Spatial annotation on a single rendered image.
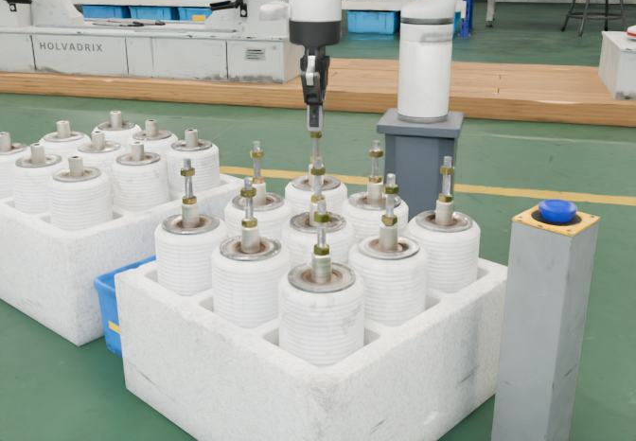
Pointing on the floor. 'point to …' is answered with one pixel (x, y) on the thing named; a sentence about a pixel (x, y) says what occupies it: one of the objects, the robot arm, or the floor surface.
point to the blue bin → (104, 283)
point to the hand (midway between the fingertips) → (315, 116)
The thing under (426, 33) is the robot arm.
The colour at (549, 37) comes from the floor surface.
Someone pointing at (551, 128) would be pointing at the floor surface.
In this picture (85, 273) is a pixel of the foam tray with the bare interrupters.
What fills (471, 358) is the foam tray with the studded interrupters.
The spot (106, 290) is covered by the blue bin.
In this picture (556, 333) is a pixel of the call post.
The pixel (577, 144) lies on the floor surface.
